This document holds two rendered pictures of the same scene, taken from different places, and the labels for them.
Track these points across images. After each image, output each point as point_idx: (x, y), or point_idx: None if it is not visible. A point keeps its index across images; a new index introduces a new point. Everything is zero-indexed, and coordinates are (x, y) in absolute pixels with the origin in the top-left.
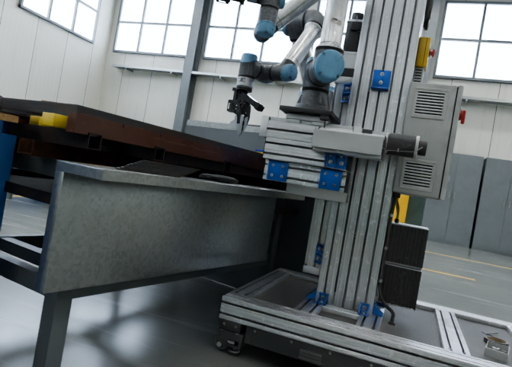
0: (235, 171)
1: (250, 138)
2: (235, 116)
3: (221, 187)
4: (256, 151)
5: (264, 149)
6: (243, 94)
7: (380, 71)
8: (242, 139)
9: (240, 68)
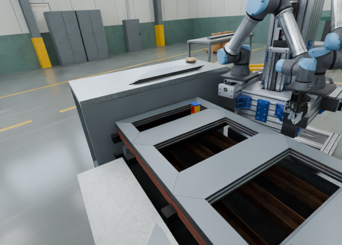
0: (208, 131)
1: (157, 93)
2: (298, 114)
3: None
4: (164, 100)
5: (307, 123)
6: (305, 94)
7: (310, 41)
8: (150, 96)
9: (310, 76)
